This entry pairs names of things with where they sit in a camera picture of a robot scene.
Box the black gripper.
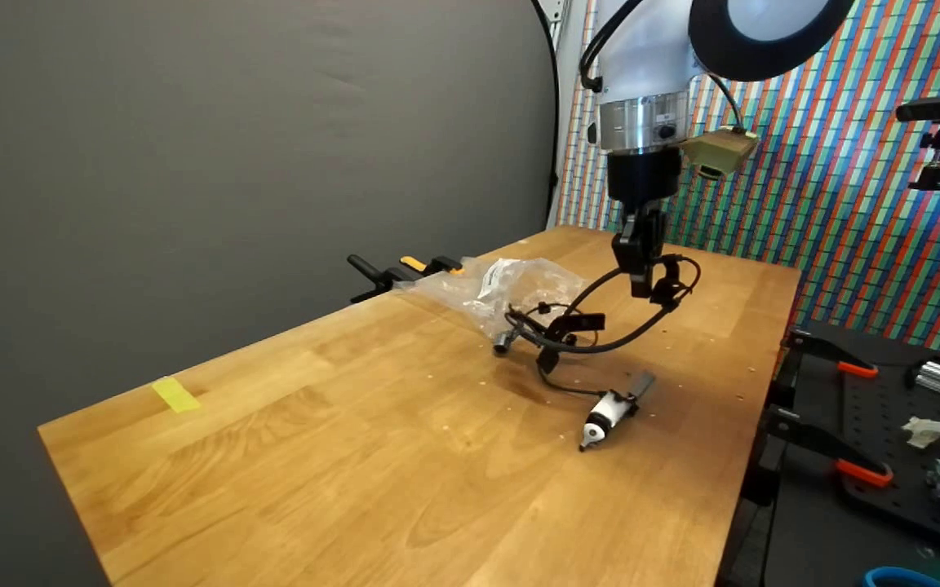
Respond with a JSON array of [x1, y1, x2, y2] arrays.
[[604, 144, 685, 308]]

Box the black stethoscope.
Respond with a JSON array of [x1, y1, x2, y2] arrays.
[[491, 251, 705, 458]]

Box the clear plastic bag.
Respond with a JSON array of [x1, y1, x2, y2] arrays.
[[409, 253, 586, 346]]

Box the black yellow-tipped clamp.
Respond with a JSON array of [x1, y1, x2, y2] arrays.
[[395, 251, 462, 276]]

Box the black bar clamp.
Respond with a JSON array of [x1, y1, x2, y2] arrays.
[[341, 251, 412, 302]]

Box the crumpled white paper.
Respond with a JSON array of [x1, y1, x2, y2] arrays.
[[902, 414, 940, 453]]

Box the black pegboard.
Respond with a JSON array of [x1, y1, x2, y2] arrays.
[[776, 322, 940, 587]]

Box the blue scissors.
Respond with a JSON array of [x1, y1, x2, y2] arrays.
[[857, 564, 940, 587]]

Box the grey fabric backdrop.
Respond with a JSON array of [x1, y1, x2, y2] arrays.
[[0, 0, 562, 587]]

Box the yellow tape strip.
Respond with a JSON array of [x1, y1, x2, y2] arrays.
[[151, 376, 204, 416]]

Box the beige wrist camera box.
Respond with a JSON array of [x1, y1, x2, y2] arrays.
[[680, 124, 765, 184]]

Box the black orange-handled clamp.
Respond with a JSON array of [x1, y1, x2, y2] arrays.
[[767, 403, 896, 492], [785, 326, 883, 384]]

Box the black ring lamp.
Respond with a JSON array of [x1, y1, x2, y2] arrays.
[[685, 0, 857, 86]]

